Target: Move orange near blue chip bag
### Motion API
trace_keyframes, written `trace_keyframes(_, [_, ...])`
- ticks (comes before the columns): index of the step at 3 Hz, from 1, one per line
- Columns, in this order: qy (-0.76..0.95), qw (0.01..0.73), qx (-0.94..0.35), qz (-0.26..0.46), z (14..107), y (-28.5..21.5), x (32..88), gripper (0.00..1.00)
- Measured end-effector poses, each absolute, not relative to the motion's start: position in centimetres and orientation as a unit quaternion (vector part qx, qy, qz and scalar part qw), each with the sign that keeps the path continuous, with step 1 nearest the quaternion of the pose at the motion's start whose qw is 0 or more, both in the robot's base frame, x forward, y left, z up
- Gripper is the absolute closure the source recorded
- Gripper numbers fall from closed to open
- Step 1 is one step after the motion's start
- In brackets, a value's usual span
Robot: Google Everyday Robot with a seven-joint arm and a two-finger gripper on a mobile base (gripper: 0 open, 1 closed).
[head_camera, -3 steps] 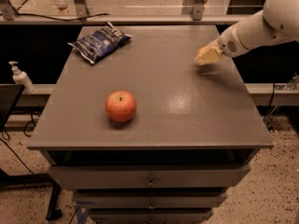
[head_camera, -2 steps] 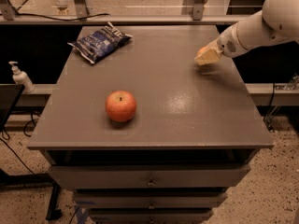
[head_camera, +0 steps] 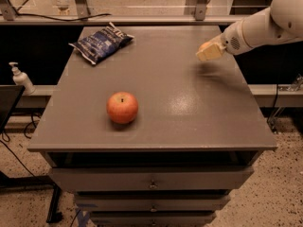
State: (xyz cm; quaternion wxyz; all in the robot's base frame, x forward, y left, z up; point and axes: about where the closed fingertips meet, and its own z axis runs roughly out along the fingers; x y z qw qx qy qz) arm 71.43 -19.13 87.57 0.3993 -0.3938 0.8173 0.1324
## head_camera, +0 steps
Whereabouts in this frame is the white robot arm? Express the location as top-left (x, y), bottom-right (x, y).
top-left (196, 0), bottom-right (303, 61)

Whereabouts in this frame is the small orange fruit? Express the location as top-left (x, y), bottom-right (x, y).
top-left (199, 42), bottom-right (210, 51)

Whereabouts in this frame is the white pump dispenser bottle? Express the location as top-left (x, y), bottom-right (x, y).
top-left (9, 61), bottom-right (35, 95)

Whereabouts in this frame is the blue chip bag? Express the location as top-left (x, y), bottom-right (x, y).
top-left (70, 23), bottom-right (134, 65)

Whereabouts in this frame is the black floor stand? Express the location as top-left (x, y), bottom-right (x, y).
top-left (0, 171), bottom-right (63, 223)

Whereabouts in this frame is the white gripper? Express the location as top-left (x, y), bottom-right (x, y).
top-left (196, 21), bottom-right (252, 61)

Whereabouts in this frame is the red apple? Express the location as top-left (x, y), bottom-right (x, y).
top-left (106, 92), bottom-right (138, 124)

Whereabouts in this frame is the grey drawer cabinet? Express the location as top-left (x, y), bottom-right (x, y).
top-left (29, 26), bottom-right (276, 227)

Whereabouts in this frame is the black cable on shelf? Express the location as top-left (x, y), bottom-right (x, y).
top-left (0, 0), bottom-right (112, 23)

